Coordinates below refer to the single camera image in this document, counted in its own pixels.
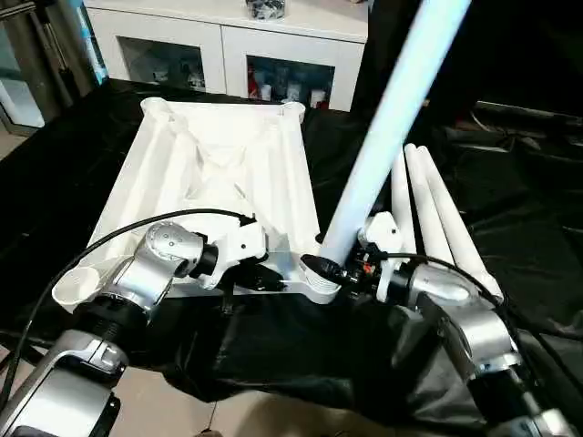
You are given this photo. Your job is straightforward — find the blue white patterned jar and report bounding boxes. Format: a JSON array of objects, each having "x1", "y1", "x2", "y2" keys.
[{"x1": 244, "y1": 0, "x2": 288, "y2": 20}]

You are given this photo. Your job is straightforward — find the metal framed glass door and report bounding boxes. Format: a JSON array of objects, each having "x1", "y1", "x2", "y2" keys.
[{"x1": 0, "y1": 0, "x2": 110, "y2": 137}]

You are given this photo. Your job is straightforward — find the white plastic table top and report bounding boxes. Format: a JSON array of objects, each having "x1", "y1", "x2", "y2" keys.
[{"x1": 51, "y1": 96, "x2": 343, "y2": 316}]

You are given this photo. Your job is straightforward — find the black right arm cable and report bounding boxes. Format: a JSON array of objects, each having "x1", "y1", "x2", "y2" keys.
[{"x1": 384, "y1": 252, "x2": 583, "y2": 437}]

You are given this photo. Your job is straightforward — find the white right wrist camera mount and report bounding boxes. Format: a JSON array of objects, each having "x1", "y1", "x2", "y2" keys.
[{"x1": 357, "y1": 211, "x2": 405, "y2": 302}]

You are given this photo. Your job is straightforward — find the black mat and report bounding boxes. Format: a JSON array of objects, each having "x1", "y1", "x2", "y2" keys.
[{"x1": 0, "y1": 75, "x2": 583, "y2": 437}]

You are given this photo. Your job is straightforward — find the white plastic table leg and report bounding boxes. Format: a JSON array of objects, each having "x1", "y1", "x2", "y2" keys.
[
  {"x1": 404, "y1": 143, "x2": 461, "y2": 274},
  {"x1": 390, "y1": 152, "x2": 418, "y2": 256},
  {"x1": 416, "y1": 145, "x2": 506, "y2": 304},
  {"x1": 315, "y1": 0, "x2": 474, "y2": 274}
]

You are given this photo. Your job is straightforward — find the dark cabinet with gold label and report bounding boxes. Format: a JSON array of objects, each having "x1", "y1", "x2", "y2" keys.
[{"x1": 349, "y1": 0, "x2": 477, "y2": 124}]

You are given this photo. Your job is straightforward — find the white glass door cabinet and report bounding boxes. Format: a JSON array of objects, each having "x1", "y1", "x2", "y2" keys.
[{"x1": 84, "y1": 0, "x2": 370, "y2": 113}]

